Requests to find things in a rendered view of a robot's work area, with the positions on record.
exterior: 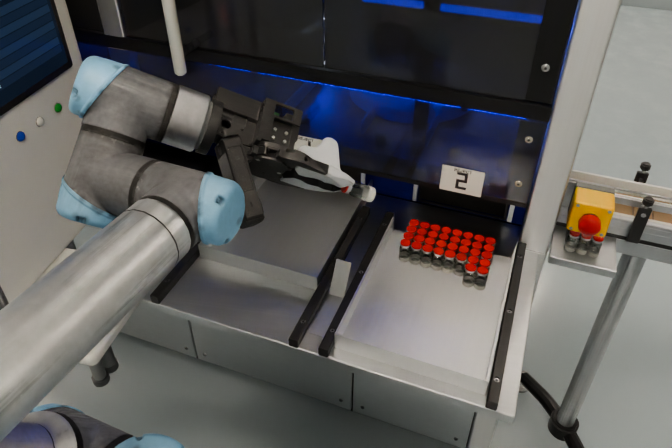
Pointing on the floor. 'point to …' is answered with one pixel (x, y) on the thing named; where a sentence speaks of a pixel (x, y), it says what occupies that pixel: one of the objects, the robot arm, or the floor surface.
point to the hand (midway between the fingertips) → (340, 187)
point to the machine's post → (570, 111)
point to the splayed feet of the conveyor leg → (551, 411)
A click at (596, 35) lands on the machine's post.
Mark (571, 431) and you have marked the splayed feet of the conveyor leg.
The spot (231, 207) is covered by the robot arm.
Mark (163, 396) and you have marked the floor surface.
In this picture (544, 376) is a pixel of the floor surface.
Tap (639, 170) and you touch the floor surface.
